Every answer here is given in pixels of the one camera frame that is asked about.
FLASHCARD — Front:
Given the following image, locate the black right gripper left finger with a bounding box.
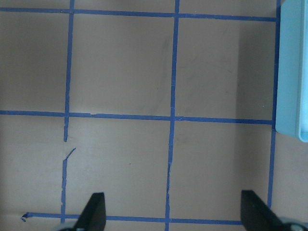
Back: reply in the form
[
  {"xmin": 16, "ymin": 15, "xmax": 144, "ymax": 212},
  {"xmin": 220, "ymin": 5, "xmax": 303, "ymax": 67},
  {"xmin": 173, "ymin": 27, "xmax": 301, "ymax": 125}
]
[{"xmin": 73, "ymin": 192, "xmax": 106, "ymax": 231}]

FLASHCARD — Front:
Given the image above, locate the teal plastic storage bin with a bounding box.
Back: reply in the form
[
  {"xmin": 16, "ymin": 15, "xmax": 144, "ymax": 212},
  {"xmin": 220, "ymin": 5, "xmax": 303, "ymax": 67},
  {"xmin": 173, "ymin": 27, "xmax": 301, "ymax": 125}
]
[{"xmin": 276, "ymin": 0, "xmax": 308, "ymax": 142}]

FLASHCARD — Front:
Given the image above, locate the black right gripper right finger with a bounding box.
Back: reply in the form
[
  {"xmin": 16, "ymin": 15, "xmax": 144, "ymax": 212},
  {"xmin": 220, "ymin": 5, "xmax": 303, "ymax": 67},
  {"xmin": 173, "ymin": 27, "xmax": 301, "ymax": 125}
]
[{"xmin": 241, "ymin": 190, "xmax": 284, "ymax": 231}]

